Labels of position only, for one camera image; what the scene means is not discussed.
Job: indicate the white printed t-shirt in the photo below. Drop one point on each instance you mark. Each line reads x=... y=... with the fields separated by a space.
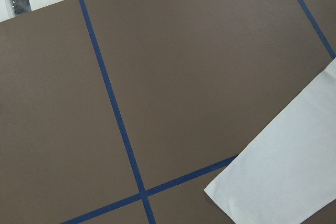
x=287 y=172

